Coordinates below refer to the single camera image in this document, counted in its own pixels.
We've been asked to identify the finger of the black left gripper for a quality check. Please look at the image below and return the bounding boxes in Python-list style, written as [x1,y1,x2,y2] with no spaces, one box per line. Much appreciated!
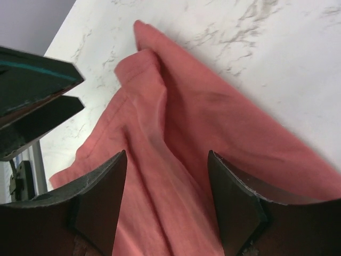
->
[1,96,84,160]
[1,47,84,122]

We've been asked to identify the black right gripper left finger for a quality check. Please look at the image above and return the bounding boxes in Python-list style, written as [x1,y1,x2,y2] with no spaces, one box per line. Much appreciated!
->
[1,151,127,255]

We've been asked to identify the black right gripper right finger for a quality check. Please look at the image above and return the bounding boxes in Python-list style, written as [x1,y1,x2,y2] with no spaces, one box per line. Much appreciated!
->
[207,151,340,255]

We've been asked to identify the salmon pink t-shirt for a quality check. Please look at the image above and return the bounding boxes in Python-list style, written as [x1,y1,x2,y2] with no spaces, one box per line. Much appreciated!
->
[51,21,340,255]

